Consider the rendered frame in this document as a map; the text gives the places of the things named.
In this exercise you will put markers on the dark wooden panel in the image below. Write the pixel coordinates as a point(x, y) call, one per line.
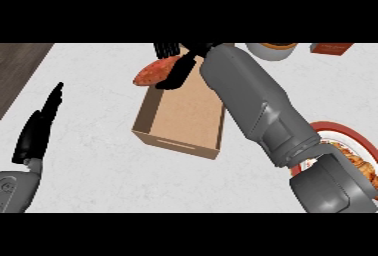
point(19, 71)

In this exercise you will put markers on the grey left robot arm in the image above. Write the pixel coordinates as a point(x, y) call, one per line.
point(15, 188)

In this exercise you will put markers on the brown cardboard box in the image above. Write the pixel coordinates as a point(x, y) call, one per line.
point(185, 113)

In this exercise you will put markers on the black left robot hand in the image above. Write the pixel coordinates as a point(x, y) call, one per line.
point(34, 133)

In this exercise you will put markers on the reddish brown box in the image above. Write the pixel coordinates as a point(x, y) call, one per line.
point(332, 48)

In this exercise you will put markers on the grey bowl with orange contents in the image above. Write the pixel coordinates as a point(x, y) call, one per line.
point(272, 50)

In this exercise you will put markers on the red rimmed patterned plate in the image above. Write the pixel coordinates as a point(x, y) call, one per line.
point(351, 150)

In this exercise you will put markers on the orange sweet potato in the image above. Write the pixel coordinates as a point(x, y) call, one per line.
point(157, 71)

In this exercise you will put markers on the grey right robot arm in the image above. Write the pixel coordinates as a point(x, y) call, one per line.
point(275, 126)

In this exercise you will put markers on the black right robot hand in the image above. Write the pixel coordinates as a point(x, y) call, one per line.
point(177, 68)

